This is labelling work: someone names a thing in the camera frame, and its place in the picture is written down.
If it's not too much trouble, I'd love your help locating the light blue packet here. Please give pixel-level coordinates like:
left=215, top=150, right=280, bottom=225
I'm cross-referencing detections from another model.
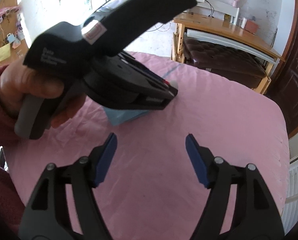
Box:
left=103, top=105, right=149, bottom=127

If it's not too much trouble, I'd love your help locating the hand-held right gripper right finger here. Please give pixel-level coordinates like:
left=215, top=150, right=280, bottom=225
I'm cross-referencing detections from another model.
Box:
left=185, top=134, right=285, bottom=240

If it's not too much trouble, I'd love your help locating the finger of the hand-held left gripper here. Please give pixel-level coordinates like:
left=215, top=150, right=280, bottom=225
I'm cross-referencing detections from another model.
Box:
left=119, top=51, right=179, bottom=96
left=136, top=93, right=174, bottom=110

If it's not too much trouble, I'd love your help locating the pink box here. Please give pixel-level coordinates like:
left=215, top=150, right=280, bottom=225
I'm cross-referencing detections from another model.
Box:
left=245, top=19, right=259, bottom=33

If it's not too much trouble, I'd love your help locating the brown tufted ottoman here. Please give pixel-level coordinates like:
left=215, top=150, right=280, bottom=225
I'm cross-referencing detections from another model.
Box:
left=183, top=39, right=267, bottom=89

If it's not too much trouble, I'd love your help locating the white louvered door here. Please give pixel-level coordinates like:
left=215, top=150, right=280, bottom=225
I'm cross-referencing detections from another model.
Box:
left=280, top=140, right=298, bottom=230

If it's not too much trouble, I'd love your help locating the white keyboard tray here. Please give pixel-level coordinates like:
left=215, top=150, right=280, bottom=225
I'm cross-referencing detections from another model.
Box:
left=186, top=29, right=277, bottom=63

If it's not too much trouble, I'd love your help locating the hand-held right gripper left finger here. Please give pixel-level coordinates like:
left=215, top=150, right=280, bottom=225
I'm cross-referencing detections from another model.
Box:
left=19, top=132, right=118, bottom=240

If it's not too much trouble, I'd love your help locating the yellow sticky note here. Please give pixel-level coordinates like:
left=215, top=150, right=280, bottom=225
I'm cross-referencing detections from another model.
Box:
left=0, top=42, right=12, bottom=62

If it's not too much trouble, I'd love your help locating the person's torso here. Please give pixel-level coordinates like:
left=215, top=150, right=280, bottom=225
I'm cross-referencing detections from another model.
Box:
left=0, top=160, right=26, bottom=233

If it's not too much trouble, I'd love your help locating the person's left hand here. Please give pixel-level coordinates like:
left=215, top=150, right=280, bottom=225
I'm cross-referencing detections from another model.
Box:
left=0, top=57, right=86, bottom=128

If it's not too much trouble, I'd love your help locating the cork board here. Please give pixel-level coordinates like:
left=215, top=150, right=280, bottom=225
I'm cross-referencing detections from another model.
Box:
left=0, top=0, right=31, bottom=68

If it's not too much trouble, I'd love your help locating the brown door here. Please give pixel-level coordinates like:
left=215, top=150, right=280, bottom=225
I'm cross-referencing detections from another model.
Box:
left=265, top=0, right=298, bottom=139

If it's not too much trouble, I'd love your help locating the pink tablecloth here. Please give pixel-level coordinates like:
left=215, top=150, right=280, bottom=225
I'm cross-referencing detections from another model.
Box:
left=4, top=51, right=290, bottom=240

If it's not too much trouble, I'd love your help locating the wooden desk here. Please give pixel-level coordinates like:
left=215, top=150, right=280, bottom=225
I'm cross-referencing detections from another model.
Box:
left=171, top=12, right=287, bottom=95

